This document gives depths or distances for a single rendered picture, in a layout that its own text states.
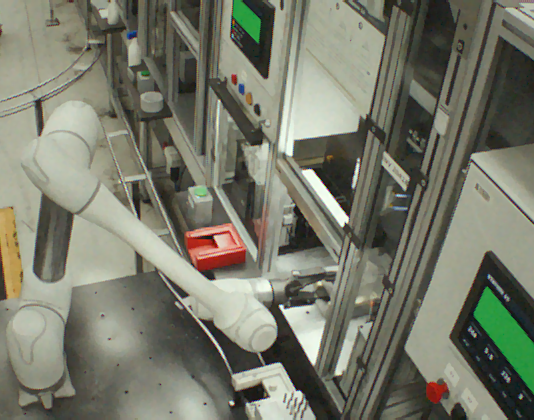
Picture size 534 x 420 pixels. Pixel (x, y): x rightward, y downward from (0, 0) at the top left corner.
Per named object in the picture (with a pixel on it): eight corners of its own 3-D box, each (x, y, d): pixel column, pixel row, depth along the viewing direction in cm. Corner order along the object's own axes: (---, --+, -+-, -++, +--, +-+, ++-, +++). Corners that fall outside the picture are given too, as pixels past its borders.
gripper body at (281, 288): (269, 314, 173) (299, 309, 177) (276, 292, 168) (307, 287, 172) (258, 294, 178) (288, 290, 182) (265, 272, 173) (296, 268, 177)
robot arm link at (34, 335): (9, 388, 173) (-7, 341, 159) (20, 341, 187) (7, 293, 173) (61, 392, 174) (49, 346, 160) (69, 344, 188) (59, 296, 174)
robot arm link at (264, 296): (257, 296, 165) (278, 293, 168) (244, 272, 171) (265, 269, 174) (250, 319, 170) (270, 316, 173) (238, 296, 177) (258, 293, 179)
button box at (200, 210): (186, 215, 214) (187, 186, 206) (209, 211, 217) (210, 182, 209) (194, 230, 208) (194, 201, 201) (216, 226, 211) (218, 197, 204)
